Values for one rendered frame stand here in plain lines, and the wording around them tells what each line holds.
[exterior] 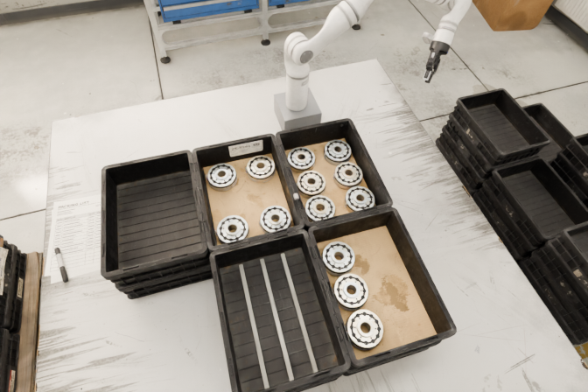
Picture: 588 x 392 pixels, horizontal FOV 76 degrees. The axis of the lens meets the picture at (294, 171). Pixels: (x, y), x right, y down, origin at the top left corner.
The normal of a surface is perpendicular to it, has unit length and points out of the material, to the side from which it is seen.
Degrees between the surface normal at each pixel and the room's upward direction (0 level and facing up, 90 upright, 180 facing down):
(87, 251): 0
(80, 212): 0
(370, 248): 0
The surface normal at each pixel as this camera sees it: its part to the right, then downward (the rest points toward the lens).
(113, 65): 0.03, -0.58
